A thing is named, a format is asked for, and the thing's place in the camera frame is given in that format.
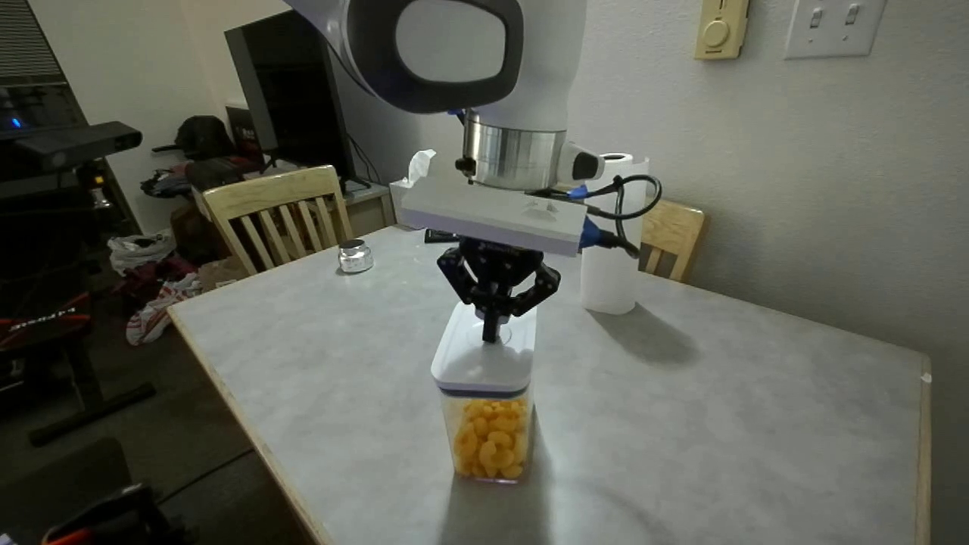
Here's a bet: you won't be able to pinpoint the white paper towel roll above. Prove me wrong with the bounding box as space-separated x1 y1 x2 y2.
577 149 650 319

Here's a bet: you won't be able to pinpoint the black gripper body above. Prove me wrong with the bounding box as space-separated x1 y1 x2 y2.
443 236 555 281

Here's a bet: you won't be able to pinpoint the white light switch plate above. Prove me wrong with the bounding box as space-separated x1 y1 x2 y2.
784 0 890 60

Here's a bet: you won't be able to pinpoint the beige wall thermostat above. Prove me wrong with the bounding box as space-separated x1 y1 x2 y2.
693 0 755 64

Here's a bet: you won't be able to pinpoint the brown wooden chair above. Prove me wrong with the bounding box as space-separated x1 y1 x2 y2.
636 198 708 285

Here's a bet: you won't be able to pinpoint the black stand with red lettering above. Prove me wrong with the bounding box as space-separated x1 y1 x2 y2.
0 291 159 449

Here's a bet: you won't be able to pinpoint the clear plastic container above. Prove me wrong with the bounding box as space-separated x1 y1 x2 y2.
440 388 536 488

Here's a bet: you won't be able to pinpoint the red and white cloth pile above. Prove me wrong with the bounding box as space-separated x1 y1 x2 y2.
119 256 251 347

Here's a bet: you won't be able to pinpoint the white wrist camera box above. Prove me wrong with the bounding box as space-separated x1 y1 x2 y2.
394 176 587 259

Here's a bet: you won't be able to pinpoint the orange puffed snacks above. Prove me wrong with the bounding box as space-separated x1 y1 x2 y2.
452 397 533 481

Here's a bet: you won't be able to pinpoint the black and red bag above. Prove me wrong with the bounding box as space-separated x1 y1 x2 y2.
40 481 192 545

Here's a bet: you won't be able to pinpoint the black and blue robot cable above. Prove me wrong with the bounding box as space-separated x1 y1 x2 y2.
563 172 666 259

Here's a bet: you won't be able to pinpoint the light wooden slatted chair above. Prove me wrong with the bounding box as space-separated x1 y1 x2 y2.
193 163 358 279

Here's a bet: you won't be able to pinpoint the white container lid with button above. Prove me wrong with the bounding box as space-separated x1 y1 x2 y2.
430 300 538 400

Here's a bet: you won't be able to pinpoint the black television screen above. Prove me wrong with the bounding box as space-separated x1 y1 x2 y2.
221 10 358 186

